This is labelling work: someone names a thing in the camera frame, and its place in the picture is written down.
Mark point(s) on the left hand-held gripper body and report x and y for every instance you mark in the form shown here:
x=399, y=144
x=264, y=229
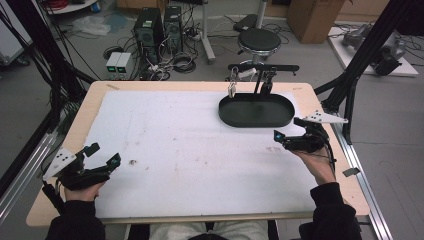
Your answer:
x=80, y=176

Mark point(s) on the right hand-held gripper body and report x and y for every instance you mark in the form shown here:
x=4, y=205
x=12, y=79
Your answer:
x=308, y=143

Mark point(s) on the black key rack with tray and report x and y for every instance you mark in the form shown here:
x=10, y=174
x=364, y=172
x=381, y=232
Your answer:
x=256, y=111

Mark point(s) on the dark grey key fob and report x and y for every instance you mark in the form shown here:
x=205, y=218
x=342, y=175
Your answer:
x=266, y=87

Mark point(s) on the silver key fob with key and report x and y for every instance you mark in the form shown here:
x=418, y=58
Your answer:
x=232, y=89

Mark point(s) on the person's left hand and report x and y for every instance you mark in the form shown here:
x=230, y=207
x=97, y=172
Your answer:
x=83, y=195

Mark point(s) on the person's right hand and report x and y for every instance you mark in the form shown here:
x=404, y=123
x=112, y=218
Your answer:
x=320, y=166

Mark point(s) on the grey tape piece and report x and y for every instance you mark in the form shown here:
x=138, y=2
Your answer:
x=351, y=172

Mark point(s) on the white power strip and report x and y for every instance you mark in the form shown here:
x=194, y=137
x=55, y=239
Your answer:
x=247, y=74

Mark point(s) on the white floor board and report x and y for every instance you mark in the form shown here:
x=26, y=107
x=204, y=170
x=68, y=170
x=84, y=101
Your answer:
x=340, y=53

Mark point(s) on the white table mat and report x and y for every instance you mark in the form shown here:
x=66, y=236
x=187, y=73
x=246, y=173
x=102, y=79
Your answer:
x=200, y=160

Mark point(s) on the white power supply box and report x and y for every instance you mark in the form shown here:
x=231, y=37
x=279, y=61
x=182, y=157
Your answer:
x=125, y=63
x=112, y=63

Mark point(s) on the black round stool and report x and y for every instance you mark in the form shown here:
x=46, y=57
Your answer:
x=259, y=40

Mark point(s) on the grey device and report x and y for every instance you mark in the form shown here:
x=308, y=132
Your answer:
x=355, y=35

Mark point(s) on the tall cardboard box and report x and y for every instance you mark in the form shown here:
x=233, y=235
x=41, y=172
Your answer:
x=313, y=20

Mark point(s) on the black device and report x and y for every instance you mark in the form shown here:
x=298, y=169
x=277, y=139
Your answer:
x=388, y=58

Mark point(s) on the black flat case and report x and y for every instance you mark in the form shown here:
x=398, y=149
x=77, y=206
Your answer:
x=246, y=22

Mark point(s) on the person's lap in grey trousers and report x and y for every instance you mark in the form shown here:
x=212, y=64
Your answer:
x=206, y=231

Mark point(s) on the white plastic bag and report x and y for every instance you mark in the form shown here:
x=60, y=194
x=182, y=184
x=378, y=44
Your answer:
x=90, y=26

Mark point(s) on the black computer tower green label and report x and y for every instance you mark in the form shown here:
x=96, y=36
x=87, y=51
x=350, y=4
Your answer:
x=146, y=33

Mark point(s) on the white round platform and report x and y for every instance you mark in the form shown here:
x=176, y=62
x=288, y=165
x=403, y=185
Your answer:
x=76, y=7

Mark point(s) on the aluminium rail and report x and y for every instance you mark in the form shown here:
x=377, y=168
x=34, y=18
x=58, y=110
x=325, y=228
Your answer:
x=370, y=200
x=26, y=166

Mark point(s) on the black metal frame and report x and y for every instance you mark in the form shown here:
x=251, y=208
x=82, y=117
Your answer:
x=366, y=50
x=36, y=43

